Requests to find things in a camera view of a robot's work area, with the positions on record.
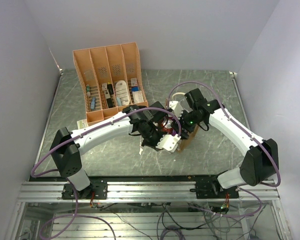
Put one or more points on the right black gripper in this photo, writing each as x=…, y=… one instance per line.
x=189, y=129

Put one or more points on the burlap canvas tote bag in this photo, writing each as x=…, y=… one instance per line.
x=187, y=140

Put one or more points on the pink desk organizer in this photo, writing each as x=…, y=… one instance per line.
x=98, y=66

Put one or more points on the white oval device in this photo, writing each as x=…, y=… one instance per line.
x=122, y=92

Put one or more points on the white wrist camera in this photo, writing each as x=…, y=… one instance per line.
x=168, y=143
x=176, y=108

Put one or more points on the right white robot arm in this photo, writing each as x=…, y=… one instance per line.
x=260, y=156

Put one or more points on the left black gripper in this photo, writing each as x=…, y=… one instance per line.
x=153, y=145

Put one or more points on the aluminium rail frame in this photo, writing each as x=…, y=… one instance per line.
x=115, y=191

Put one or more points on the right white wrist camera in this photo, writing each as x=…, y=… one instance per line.
x=176, y=108

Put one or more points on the red cola can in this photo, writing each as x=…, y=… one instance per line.
x=167, y=126

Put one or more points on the small white red box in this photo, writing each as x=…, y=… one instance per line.
x=81, y=124

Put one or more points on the black marker pen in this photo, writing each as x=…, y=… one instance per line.
x=110, y=89

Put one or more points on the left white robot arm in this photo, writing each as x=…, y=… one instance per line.
x=69, y=146

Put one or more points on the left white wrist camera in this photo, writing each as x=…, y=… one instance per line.
x=168, y=143

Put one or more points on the white label box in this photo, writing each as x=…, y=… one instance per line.
x=138, y=97

